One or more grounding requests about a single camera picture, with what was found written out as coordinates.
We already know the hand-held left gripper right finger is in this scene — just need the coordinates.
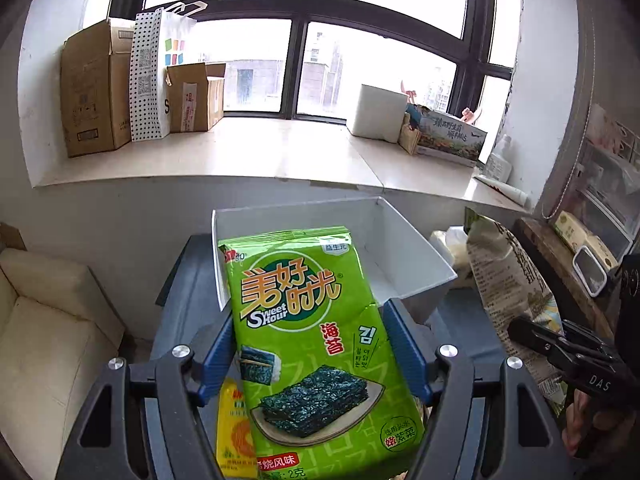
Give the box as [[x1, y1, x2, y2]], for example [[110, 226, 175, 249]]
[[382, 299, 576, 480]]

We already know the plain white closed box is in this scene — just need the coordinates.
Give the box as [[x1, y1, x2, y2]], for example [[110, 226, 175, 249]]
[[346, 83, 410, 143]]

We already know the white tube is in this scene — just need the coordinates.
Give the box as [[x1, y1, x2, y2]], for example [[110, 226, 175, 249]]
[[474, 174, 531, 207]]

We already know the small brown paper bag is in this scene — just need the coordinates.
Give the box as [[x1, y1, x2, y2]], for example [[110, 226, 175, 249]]
[[398, 112, 421, 156]]

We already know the beige printed snack bag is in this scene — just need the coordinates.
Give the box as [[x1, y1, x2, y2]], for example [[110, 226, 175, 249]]
[[464, 206, 568, 418]]

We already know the brown cardboard piece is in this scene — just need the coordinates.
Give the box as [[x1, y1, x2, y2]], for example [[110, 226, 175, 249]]
[[0, 222, 26, 251]]

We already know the clear plastic drawer unit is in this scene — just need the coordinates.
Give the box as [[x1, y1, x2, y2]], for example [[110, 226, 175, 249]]
[[565, 105, 640, 261]]

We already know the green and white carton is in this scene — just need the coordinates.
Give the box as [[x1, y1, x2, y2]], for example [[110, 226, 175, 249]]
[[552, 211, 618, 271]]

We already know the person's right hand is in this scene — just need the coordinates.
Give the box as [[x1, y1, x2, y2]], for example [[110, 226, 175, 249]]
[[562, 387, 601, 456]]

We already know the yellow snack packet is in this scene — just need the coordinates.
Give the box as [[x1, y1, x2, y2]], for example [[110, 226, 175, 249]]
[[215, 377, 257, 480]]

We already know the dark wooden side table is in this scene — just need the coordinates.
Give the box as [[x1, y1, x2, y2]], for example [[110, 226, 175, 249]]
[[515, 215, 640, 341]]

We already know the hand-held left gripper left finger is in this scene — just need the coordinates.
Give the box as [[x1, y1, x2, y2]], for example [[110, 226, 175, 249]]
[[55, 310, 238, 480]]

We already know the blue table cloth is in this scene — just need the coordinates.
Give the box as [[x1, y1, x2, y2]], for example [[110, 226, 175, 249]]
[[149, 234, 566, 480]]

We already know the large cardboard box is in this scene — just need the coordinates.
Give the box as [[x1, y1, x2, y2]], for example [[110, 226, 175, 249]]
[[60, 17, 137, 158]]

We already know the cream leather sofa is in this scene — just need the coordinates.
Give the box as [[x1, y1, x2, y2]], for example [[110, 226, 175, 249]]
[[0, 247, 126, 480]]

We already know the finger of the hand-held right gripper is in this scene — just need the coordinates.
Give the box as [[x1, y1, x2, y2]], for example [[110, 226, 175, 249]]
[[507, 316, 571, 361], [562, 320, 620, 357]]

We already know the white plastic bottle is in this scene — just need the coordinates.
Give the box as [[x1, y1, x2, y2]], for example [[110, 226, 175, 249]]
[[484, 134, 513, 183]]

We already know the beige tissue pack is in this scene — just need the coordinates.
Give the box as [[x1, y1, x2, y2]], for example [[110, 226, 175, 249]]
[[430, 226, 473, 288]]

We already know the white rimmed clear container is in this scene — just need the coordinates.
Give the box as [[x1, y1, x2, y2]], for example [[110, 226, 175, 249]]
[[571, 246, 608, 297]]

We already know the landscape printed tissue box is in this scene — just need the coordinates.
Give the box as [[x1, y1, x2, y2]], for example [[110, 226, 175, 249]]
[[407, 104, 488, 163]]

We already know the black window frame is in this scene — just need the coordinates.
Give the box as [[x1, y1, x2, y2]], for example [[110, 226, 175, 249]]
[[107, 0, 521, 121]]

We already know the white shopping bag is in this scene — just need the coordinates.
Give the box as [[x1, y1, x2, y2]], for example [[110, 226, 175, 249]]
[[150, 2, 198, 133]]

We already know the white storage box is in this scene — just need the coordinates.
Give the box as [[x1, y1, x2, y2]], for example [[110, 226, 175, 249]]
[[211, 196, 458, 328]]

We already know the small open cardboard box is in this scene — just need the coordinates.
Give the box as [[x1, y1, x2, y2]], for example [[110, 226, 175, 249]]
[[165, 62, 227, 133]]

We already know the green seaweed snack packet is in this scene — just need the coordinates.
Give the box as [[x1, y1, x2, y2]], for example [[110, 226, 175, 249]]
[[218, 226, 426, 480]]

